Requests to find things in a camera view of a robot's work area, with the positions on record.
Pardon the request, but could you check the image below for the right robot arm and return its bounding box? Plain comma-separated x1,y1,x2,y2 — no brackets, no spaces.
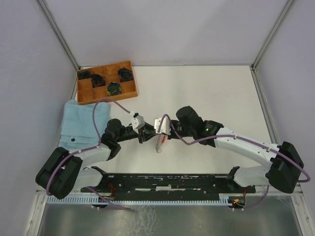
170,106,304,194

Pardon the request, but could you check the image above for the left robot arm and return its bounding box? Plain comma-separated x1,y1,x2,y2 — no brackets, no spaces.
35,116,157,199

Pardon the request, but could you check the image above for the black coil with green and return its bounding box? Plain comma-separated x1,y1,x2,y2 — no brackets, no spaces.
106,82,122,96

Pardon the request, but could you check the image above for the wooden compartment tray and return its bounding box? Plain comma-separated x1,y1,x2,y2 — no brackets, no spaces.
76,60,138,105

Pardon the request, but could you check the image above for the black coil top right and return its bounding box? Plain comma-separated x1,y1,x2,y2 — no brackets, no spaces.
118,67,133,83

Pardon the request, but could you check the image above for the light blue cloth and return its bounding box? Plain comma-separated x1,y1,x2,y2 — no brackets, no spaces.
58,100,111,150

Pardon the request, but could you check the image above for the black coil top left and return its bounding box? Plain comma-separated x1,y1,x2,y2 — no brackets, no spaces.
77,69,91,80

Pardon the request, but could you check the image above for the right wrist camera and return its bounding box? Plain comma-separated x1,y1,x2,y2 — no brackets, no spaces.
154,118,170,135

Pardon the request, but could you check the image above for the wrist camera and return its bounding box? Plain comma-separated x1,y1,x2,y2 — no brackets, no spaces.
154,118,170,135
130,111,145,132

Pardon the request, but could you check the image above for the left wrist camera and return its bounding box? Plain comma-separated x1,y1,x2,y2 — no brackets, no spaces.
130,111,145,132

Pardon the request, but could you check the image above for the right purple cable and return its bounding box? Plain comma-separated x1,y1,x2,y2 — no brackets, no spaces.
157,114,310,210

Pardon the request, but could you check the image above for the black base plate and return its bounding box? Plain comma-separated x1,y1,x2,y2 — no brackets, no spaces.
94,171,256,200

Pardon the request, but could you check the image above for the slotted cable duct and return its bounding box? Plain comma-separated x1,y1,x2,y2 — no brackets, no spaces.
46,194,243,206

